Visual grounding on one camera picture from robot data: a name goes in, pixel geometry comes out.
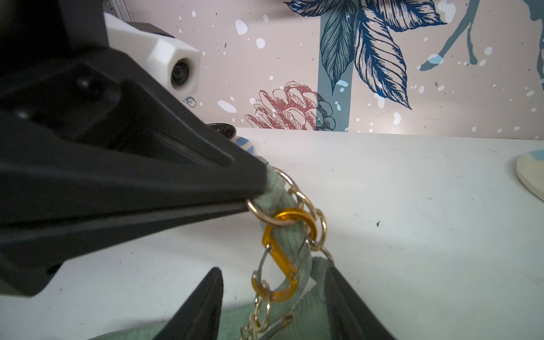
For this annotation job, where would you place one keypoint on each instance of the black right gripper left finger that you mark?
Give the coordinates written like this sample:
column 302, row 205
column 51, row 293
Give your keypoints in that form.
column 199, row 317

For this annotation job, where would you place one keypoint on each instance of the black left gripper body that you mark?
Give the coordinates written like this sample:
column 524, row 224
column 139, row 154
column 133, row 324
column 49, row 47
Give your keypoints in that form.
column 94, row 151

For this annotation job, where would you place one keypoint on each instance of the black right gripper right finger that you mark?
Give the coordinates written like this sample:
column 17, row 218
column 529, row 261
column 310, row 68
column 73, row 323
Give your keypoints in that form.
column 349, row 317

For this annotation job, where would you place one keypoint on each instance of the green corduroy shoulder bag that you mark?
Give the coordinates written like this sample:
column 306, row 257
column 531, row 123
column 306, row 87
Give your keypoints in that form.
column 294, row 234

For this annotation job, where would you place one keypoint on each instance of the red fox figure keychain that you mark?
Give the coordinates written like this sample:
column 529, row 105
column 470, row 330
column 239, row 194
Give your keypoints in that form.
column 289, row 281

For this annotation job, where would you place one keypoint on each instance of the dark ceramic bowl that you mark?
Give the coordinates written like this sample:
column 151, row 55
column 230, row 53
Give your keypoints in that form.
column 226, row 130

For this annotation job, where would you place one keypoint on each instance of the blue striped plate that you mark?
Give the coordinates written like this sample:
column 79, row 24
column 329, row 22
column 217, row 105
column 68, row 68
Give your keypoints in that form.
column 245, row 144

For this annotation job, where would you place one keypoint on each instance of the cream and blue plate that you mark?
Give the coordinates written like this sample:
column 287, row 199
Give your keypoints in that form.
column 530, row 171

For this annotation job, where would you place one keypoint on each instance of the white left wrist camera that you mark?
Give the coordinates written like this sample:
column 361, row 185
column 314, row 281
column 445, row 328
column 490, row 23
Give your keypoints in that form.
column 156, row 54

